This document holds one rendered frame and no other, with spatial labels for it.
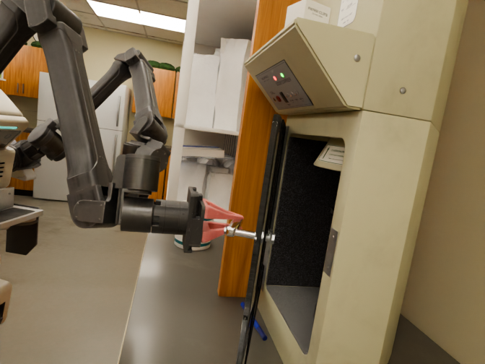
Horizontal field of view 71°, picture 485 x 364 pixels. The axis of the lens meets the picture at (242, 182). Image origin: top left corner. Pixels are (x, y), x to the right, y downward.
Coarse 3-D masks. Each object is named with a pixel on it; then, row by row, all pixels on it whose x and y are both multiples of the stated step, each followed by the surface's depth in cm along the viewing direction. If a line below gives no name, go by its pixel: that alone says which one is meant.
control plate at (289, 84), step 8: (280, 64) 56; (264, 72) 65; (272, 72) 61; (280, 72) 58; (288, 72) 55; (264, 80) 68; (272, 80) 64; (280, 80) 61; (288, 80) 57; (296, 80) 54; (264, 88) 72; (272, 88) 67; (280, 88) 63; (288, 88) 60; (296, 88) 57; (272, 96) 71; (280, 96) 66; (296, 96) 59; (304, 96) 56; (280, 104) 70; (288, 104) 66; (296, 104) 62; (304, 104) 58; (312, 104) 55
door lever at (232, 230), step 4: (232, 220) 58; (236, 220) 58; (240, 220) 59; (232, 224) 56; (236, 224) 56; (240, 224) 59; (224, 228) 54; (228, 228) 54; (232, 228) 54; (236, 228) 54; (224, 232) 54; (228, 232) 54; (232, 232) 54; (236, 232) 54; (240, 232) 54; (244, 232) 54; (248, 232) 54; (252, 232) 54; (232, 236) 54; (240, 236) 54; (244, 236) 54; (248, 236) 54; (252, 236) 54
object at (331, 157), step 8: (328, 144) 62; (336, 144) 60; (344, 144) 59; (320, 152) 65; (328, 152) 60; (336, 152) 59; (320, 160) 61; (328, 160) 59; (336, 160) 58; (328, 168) 59; (336, 168) 58
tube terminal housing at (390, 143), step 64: (320, 0) 66; (384, 0) 45; (448, 0) 47; (384, 64) 46; (448, 64) 54; (320, 128) 59; (384, 128) 48; (384, 192) 50; (384, 256) 51; (320, 320) 52; (384, 320) 53
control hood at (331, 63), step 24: (312, 24) 43; (264, 48) 58; (288, 48) 49; (312, 48) 44; (336, 48) 45; (360, 48) 45; (312, 72) 48; (336, 72) 45; (360, 72) 46; (312, 96) 54; (336, 96) 46; (360, 96) 46
